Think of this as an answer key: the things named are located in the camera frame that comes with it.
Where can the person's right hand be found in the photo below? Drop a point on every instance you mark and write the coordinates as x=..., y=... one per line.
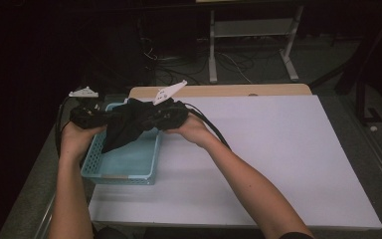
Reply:
x=194, y=131

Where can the white metal stand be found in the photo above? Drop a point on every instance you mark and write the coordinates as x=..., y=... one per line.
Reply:
x=252, y=28

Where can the light blue plastic basket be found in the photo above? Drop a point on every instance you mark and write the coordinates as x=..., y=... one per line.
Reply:
x=129, y=162

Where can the small white round object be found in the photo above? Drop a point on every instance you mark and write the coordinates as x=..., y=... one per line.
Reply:
x=373, y=128

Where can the wooden table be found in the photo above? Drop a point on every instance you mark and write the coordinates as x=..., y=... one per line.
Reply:
x=232, y=90

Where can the black pants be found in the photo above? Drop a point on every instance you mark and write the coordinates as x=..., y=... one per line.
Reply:
x=124, y=127

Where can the white table board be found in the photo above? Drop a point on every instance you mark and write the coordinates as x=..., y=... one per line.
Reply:
x=278, y=159

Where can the person's left hand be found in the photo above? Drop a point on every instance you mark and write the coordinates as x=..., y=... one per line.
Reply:
x=76, y=142

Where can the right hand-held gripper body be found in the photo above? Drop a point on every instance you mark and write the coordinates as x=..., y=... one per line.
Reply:
x=170, y=114

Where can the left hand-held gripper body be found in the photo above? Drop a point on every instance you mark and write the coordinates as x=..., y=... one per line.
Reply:
x=86, y=116

